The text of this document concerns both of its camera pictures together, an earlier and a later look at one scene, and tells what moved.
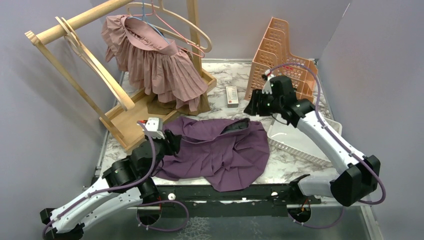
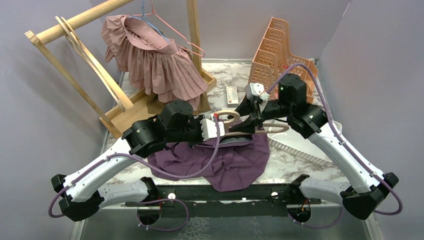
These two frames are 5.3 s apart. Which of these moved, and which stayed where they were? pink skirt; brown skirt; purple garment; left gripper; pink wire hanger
Moved: left gripper
Stayed: pink skirt; purple garment; pink wire hanger; brown skirt
